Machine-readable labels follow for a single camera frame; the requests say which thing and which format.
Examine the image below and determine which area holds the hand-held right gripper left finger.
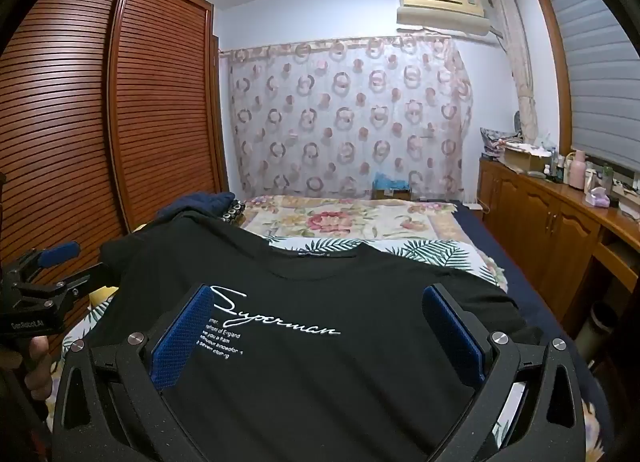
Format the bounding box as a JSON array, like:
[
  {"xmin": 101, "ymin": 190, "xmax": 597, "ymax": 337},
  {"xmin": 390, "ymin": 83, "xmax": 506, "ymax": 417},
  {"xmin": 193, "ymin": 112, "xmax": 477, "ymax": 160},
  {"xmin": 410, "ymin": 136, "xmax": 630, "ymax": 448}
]
[{"xmin": 52, "ymin": 283, "xmax": 216, "ymax": 462}]

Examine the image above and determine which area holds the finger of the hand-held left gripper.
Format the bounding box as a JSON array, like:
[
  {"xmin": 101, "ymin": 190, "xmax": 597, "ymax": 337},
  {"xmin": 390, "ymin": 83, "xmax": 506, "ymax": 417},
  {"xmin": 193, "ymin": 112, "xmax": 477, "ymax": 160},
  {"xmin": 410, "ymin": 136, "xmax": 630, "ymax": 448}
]
[
  {"xmin": 30, "ymin": 262, "xmax": 122, "ymax": 304},
  {"xmin": 7, "ymin": 241, "xmax": 82, "ymax": 288}
]

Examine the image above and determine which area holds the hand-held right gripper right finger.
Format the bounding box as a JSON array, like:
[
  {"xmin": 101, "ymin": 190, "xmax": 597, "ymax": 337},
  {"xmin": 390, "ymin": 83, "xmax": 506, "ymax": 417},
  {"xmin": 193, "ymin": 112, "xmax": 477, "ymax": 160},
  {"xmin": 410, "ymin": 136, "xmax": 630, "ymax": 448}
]
[{"xmin": 421, "ymin": 283, "xmax": 587, "ymax": 462}]

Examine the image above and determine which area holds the black printed t-shirt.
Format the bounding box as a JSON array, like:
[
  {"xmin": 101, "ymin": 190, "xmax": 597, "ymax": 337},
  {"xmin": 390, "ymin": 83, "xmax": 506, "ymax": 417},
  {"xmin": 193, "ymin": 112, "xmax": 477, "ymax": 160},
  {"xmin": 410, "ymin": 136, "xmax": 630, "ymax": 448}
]
[{"xmin": 82, "ymin": 209, "xmax": 546, "ymax": 462}]

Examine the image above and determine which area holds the person's left hand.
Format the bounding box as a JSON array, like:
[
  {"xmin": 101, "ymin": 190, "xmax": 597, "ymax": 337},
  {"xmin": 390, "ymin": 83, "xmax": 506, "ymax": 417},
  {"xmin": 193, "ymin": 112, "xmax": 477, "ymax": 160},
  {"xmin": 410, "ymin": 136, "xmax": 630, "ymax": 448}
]
[{"xmin": 22, "ymin": 335, "xmax": 53, "ymax": 393}]

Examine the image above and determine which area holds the navy bed sheet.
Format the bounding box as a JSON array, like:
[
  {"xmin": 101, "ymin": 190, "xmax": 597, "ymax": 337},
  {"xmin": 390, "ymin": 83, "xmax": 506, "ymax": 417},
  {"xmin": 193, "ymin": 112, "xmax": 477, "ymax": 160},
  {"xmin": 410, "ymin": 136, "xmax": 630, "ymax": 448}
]
[{"xmin": 452, "ymin": 201, "xmax": 601, "ymax": 393}]

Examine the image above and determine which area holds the leaf print bed cover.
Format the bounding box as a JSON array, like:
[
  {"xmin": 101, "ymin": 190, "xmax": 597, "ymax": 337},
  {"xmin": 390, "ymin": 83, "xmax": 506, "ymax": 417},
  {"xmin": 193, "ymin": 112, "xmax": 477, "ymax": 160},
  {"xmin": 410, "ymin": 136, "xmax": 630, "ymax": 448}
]
[{"xmin": 267, "ymin": 236, "xmax": 508, "ymax": 293}]

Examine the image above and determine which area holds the wooden sideboard cabinet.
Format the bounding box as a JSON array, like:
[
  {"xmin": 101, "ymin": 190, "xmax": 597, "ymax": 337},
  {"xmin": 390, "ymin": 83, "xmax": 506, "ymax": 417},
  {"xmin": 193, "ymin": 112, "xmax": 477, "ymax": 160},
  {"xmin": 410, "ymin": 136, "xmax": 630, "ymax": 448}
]
[{"xmin": 477, "ymin": 155, "xmax": 640, "ymax": 393}]

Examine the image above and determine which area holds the grey waste bin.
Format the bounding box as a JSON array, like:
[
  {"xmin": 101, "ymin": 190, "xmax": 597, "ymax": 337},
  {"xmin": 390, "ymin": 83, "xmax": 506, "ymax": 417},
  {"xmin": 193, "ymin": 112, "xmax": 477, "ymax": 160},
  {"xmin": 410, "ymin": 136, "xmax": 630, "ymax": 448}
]
[{"xmin": 587, "ymin": 302, "xmax": 621, "ymax": 358}]

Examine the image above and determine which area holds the floral blanket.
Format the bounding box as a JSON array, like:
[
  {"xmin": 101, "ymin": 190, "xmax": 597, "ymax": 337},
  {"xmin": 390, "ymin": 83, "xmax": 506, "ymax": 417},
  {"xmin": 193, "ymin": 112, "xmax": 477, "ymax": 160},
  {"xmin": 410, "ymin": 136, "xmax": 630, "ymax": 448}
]
[{"xmin": 60, "ymin": 195, "xmax": 603, "ymax": 462}]

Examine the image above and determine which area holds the blue cloth on box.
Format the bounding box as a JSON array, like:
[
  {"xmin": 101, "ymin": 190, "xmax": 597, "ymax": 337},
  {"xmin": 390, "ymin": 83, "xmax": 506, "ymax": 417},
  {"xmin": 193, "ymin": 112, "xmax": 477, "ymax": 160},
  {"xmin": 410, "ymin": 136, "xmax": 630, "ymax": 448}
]
[{"xmin": 371, "ymin": 172, "xmax": 413, "ymax": 200}]

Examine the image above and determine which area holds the wooden louvred wardrobe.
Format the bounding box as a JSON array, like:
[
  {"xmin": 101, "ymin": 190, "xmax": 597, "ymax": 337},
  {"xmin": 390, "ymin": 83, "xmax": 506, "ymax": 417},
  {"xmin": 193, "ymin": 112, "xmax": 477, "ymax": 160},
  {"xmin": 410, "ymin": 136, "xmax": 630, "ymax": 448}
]
[{"xmin": 0, "ymin": 0, "xmax": 236, "ymax": 293}]

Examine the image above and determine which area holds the cardboard box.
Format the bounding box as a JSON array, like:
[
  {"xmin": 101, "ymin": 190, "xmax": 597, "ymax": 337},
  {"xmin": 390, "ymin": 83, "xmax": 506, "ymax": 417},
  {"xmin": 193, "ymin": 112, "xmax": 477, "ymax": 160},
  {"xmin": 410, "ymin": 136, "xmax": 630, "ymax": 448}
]
[{"xmin": 502, "ymin": 145, "xmax": 551, "ymax": 173}]

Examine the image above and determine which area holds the floral fabric bag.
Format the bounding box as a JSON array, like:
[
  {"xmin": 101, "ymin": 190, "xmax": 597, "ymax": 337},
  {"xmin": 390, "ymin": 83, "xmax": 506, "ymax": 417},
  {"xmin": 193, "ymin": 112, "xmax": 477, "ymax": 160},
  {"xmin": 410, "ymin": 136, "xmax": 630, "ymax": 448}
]
[{"xmin": 480, "ymin": 126, "xmax": 523, "ymax": 158}]

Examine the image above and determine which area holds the pink bottle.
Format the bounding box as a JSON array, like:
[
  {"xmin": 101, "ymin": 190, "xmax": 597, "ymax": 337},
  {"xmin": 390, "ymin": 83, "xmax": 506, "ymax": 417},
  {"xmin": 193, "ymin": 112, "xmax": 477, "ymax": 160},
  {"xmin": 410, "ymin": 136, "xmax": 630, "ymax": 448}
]
[{"xmin": 569, "ymin": 149, "xmax": 588, "ymax": 189}]

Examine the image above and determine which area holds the circle pattern sheer curtain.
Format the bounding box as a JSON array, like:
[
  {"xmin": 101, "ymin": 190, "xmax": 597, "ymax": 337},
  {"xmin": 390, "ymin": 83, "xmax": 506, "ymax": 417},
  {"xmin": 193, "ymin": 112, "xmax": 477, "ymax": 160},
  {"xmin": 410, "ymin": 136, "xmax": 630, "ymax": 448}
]
[{"xmin": 227, "ymin": 35, "xmax": 473, "ymax": 200}]

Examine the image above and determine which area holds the beige drape curtain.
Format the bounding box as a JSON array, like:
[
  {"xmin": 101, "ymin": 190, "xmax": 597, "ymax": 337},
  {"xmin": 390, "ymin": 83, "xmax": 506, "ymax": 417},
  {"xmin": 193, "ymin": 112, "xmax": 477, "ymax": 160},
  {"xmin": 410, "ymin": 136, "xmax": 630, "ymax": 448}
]
[{"xmin": 490, "ymin": 0, "xmax": 541, "ymax": 143}]

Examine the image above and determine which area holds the grey window blind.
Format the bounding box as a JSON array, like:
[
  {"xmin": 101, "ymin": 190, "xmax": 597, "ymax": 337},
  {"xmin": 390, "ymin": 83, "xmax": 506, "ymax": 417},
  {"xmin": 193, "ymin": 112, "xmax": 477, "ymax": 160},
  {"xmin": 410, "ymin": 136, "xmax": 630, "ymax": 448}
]
[{"xmin": 542, "ymin": 0, "xmax": 640, "ymax": 168}]

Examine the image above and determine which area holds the wooden window frame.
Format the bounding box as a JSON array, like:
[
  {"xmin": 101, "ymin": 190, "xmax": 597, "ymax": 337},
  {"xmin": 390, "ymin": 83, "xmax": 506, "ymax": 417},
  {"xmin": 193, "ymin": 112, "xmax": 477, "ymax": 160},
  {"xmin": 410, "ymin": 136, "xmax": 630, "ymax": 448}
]
[{"xmin": 532, "ymin": 0, "xmax": 576, "ymax": 158}]

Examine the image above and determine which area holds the wall air conditioner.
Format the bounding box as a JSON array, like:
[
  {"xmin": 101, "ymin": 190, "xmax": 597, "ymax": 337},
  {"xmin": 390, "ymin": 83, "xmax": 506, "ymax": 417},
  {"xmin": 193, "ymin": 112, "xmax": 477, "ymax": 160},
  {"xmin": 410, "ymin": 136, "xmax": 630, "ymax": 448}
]
[{"xmin": 396, "ymin": 0, "xmax": 493, "ymax": 38}]

